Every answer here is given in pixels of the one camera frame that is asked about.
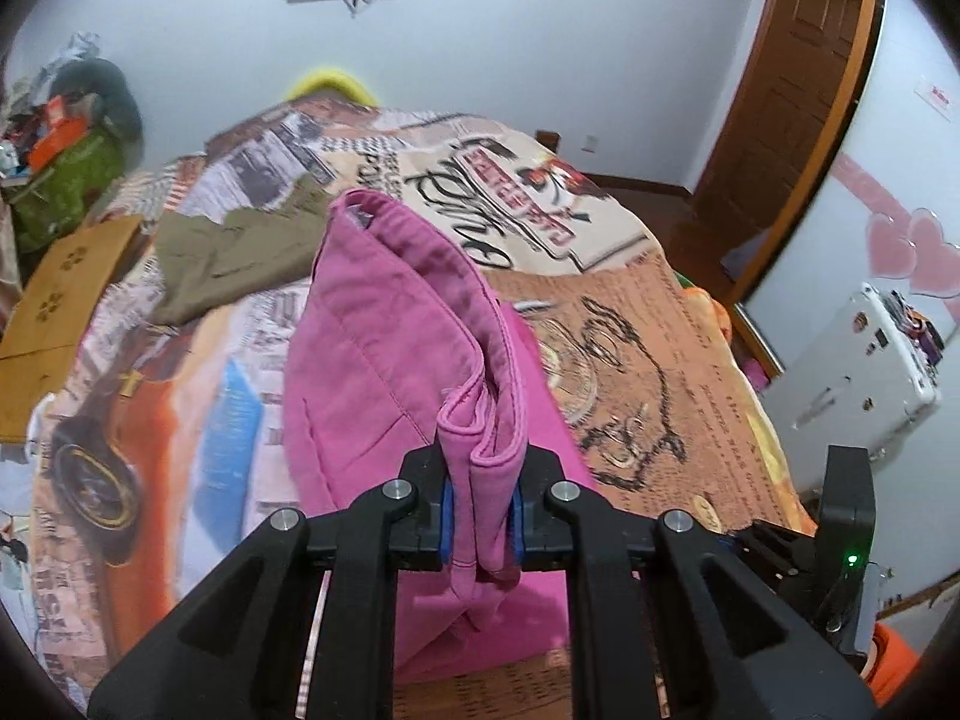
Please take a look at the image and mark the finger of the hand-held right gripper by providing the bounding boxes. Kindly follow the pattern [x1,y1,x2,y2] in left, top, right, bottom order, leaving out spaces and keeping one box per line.
[721,519,824,595]

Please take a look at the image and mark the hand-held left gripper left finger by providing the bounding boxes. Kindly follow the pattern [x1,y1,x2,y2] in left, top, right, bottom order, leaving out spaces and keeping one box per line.
[86,446,451,720]

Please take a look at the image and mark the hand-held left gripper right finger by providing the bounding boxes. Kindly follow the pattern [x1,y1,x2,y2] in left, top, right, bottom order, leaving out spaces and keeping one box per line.
[510,446,878,720]

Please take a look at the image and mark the pink pants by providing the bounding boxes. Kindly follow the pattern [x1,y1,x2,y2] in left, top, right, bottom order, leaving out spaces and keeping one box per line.
[281,190,601,683]

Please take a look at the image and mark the olive green pants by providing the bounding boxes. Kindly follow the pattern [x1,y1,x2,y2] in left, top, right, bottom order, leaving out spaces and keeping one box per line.
[154,180,338,327]

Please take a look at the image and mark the small things on suitcase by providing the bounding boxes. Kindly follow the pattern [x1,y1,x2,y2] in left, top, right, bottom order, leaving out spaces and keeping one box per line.
[885,289,946,361]

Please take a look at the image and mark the printed blanket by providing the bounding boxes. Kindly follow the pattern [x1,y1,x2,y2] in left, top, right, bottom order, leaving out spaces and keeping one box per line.
[0,86,818,720]

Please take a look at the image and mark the brown wooden door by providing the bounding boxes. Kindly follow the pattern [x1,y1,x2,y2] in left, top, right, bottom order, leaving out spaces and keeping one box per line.
[731,0,890,316]

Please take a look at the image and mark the wooden board with flower cutouts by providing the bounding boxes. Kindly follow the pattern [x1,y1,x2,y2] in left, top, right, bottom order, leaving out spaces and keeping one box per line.
[0,214,143,443]

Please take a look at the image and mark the yellow pillow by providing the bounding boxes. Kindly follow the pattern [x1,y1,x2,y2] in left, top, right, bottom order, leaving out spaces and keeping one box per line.
[289,67,380,110]

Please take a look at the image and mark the green bag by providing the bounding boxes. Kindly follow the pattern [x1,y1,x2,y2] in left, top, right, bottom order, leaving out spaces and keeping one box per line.
[7,127,125,252]

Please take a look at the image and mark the orange box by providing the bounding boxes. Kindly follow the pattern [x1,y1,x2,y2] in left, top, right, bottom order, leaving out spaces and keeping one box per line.
[30,97,92,166]

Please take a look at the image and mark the pile of clutter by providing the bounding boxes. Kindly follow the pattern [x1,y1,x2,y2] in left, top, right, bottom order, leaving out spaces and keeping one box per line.
[0,30,98,188]

